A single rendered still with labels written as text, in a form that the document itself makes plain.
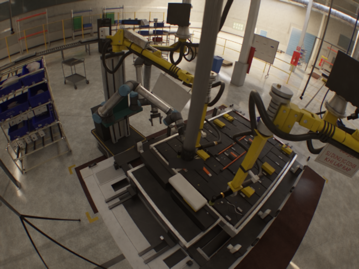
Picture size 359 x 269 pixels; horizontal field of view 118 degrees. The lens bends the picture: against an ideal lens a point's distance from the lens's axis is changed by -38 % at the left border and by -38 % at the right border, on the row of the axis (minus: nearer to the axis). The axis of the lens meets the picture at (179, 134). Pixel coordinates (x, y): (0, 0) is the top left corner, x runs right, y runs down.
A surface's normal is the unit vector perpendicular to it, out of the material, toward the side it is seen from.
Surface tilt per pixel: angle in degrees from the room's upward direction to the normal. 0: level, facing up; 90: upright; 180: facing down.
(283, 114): 90
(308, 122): 90
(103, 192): 0
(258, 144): 90
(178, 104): 90
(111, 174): 0
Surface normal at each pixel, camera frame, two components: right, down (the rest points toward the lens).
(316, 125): -0.45, 0.54
